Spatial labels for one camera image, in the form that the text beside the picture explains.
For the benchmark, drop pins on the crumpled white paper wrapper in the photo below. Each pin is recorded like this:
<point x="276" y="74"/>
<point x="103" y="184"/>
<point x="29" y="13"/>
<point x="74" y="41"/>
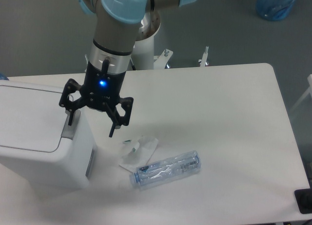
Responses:
<point x="137" y="152"/>

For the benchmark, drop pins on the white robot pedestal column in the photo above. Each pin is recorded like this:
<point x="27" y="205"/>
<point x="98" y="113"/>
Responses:
<point x="150" y="26"/>

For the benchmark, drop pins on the white push-lid trash can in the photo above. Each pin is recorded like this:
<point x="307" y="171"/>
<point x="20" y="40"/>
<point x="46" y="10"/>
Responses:
<point x="36" y="140"/>

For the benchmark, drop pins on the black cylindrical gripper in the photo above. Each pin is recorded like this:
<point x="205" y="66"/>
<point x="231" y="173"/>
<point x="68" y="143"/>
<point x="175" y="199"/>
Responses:
<point x="103" y="88"/>

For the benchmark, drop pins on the black device at table edge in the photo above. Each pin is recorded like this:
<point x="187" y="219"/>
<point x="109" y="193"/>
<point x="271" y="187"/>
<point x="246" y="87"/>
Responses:
<point x="304" y="196"/>

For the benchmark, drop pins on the white frame at right edge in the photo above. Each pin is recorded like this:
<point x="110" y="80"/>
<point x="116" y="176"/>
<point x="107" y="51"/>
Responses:
<point x="305" y="97"/>

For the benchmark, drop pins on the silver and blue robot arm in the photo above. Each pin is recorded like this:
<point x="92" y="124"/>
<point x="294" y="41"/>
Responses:
<point x="117" y="28"/>

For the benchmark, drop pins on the blue plastic bag on floor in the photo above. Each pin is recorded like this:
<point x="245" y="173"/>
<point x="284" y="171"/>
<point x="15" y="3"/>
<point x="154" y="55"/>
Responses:
<point x="274" y="10"/>

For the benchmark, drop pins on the clear blue plastic bottle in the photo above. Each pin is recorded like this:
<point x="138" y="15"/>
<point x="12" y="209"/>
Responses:
<point x="165" y="171"/>

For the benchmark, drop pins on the white pedestal base frame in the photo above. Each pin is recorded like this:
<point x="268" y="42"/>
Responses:
<point x="170" y="59"/>

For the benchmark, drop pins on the blue object at left edge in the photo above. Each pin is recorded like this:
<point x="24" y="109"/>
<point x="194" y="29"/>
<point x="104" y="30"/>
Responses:
<point x="3" y="77"/>

